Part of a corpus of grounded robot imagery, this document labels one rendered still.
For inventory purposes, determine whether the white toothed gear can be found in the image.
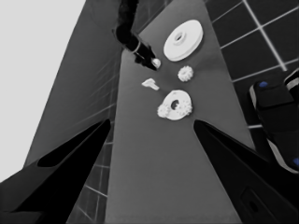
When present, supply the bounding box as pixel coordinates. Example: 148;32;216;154
177;65;194;83
156;103;171;119
179;98;193;115
151;57;163;70

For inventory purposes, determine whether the large thick white disc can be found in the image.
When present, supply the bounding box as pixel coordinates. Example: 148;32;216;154
163;19;204;63

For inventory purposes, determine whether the small white T-shaped piece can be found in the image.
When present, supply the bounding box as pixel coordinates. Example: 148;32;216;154
141;77;161;91

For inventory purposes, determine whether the white round carrier with pins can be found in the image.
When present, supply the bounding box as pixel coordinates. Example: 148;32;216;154
157;89;193;121

